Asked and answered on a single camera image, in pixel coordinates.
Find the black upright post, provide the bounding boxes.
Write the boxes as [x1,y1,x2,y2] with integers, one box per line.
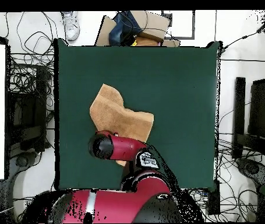
[232,76,246,160]

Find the person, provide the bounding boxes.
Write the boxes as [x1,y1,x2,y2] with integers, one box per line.
[61,10,81,42]

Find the brown cardboard sheet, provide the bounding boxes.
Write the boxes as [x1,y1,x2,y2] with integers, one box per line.
[94,15,117,47]

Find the dark green table cloth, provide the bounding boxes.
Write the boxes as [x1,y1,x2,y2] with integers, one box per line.
[53,38,222,191]

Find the brown cardboard box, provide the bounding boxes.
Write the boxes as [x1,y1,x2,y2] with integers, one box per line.
[129,10,171,40]

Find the dark-framed white board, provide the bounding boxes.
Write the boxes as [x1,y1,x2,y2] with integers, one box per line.
[161,10,196,40]

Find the orange terry towel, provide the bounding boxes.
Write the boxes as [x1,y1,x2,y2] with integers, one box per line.
[89,83,155,167]

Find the blue jeans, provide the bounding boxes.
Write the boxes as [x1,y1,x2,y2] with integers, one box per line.
[108,10,144,47]

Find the black chair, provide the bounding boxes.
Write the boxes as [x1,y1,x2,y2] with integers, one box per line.
[248,78,265,141]

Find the orange-brown cloth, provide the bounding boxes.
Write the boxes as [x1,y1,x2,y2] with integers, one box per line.
[133,34,164,47]

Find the black cable tangle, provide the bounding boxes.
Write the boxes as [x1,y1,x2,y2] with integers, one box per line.
[188,139,260,222]
[5,11,58,110]

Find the black cable with adapter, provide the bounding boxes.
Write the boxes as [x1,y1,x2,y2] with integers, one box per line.
[220,10,265,59]

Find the black equipment stand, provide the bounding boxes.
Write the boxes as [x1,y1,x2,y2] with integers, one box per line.
[6,65,51,152]

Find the black wheeled stand base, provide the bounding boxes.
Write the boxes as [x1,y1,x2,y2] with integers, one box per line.
[6,150,44,187]

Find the black power strip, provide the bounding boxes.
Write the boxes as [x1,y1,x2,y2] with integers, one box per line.
[207,180,221,216]

